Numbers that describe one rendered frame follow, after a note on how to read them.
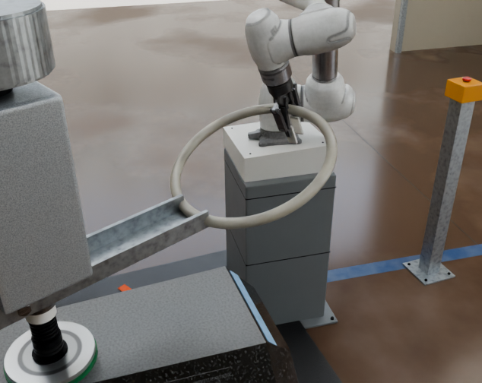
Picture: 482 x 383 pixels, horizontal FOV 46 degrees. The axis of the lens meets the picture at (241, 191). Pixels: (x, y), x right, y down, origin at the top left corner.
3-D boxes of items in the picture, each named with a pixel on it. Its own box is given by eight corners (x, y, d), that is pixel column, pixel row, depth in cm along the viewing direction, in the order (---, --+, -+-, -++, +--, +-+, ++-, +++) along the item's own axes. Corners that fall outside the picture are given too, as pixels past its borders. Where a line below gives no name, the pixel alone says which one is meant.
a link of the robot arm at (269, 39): (253, 77, 157) (299, 67, 153) (236, 28, 146) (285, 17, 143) (256, 55, 164) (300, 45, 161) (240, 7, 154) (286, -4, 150)
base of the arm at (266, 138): (246, 132, 252) (245, 120, 249) (296, 128, 253) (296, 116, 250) (249, 147, 236) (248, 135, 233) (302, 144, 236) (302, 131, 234)
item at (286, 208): (251, 261, 136) (247, 254, 134) (141, 187, 168) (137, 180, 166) (375, 139, 152) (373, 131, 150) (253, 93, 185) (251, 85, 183)
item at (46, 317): (33, 329, 126) (30, 317, 125) (20, 313, 131) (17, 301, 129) (61, 314, 130) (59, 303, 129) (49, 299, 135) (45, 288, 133)
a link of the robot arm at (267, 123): (261, 118, 250) (258, 70, 240) (302, 118, 247) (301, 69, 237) (257, 132, 236) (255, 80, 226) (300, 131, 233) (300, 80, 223)
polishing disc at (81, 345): (96, 319, 148) (95, 315, 148) (95, 381, 130) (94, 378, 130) (11, 331, 144) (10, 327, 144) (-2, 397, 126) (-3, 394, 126)
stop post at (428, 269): (455, 276, 304) (499, 83, 250) (424, 286, 298) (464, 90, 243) (431, 256, 320) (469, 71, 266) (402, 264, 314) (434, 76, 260)
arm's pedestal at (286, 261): (215, 276, 305) (210, 143, 265) (302, 262, 316) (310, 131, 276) (238, 342, 263) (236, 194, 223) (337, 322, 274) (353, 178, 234)
